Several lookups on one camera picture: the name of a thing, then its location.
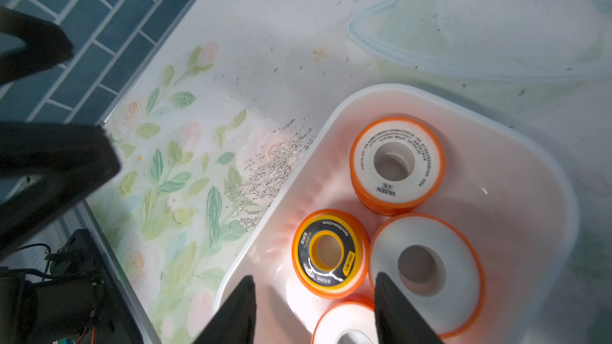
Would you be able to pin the yellow black tape roll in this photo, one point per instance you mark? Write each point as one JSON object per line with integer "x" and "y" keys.
{"x": 329, "y": 253}

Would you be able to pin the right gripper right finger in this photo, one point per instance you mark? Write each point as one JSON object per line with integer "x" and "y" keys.
{"x": 397, "y": 321}

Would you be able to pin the large orange white tape roll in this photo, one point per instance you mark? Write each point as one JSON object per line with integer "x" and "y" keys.
{"x": 349, "y": 321}

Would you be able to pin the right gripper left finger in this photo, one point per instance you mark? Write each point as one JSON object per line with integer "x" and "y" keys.
{"x": 235, "y": 321}

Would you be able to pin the white storage box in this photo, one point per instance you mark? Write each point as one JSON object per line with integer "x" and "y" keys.
{"x": 506, "y": 195}

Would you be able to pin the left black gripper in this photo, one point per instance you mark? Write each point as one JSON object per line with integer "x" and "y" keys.
{"x": 68, "y": 161}

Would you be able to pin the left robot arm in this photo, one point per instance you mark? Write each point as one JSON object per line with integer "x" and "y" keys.
{"x": 75, "y": 297}

